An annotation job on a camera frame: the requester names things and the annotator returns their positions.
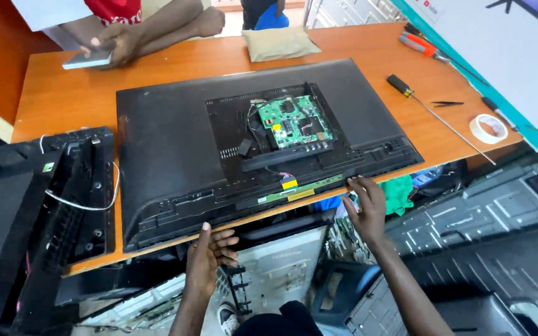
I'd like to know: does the person's left hand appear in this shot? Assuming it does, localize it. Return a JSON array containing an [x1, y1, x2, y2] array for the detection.
[[185, 222, 241, 302]]

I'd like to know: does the person's right hand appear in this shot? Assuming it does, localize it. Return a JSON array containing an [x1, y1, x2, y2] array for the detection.
[[341, 176, 387, 246]]

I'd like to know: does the black television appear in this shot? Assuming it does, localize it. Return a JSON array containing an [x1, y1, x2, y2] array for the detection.
[[116, 58, 425, 254]]

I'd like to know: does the green cloth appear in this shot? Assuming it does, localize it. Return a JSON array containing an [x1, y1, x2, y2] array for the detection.
[[380, 175, 415, 217]]

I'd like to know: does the person's black white shoe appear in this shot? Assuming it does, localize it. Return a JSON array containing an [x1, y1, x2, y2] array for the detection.
[[216, 302, 241, 336]]

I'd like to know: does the green strip circuit board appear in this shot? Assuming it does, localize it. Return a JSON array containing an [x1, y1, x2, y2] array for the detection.
[[256, 174, 345, 205]]

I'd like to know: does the white television panel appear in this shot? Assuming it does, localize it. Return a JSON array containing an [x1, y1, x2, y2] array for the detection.
[[204, 226, 328, 336]]

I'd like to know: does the person's black trouser leg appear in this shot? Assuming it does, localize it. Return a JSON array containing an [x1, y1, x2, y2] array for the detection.
[[234, 301, 324, 336]]

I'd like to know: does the black yellow long screwdriver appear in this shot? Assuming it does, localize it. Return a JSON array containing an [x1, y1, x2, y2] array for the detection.
[[386, 73, 498, 166]]

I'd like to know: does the green main circuit board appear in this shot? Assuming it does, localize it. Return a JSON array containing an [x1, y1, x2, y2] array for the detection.
[[256, 95, 336, 150]]

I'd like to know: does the heap of grey television panels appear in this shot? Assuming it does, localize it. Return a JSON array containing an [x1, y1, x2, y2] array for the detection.
[[339, 148, 538, 336]]

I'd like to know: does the white tape roll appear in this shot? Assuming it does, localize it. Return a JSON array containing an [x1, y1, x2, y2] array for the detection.
[[469, 113, 509, 145]]

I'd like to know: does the black pen tool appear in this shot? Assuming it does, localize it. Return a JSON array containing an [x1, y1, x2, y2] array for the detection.
[[481, 96, 520, 133]]

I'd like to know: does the thin black screwdriver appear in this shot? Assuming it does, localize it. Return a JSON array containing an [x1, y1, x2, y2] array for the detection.
[[404, 22, 490, 88]]

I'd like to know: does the orange grey screwdriver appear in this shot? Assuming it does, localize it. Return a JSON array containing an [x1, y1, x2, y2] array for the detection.
[[398, 32, 452, 64]]

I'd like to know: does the black television back cover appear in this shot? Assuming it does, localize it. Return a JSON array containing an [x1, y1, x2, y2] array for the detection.
[[0, 126, 120, 336]]

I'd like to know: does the beige padded envelope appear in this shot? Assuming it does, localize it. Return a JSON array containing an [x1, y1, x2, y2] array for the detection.
[[241, 26, 322, 63]]

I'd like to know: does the white cabinet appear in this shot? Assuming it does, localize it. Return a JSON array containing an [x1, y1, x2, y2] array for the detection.
[[303, 0, 406, 30]]

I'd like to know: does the silver phone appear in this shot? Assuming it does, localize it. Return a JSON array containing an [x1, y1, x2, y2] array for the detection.
[[62, 49, 114, 71]]

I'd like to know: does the white cable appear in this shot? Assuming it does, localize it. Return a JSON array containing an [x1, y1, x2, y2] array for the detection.
[[39, 134, 120, 212]]

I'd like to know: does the white panel with teal frame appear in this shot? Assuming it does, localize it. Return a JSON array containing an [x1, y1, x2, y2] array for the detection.
[[389, 0, 538, 179]]

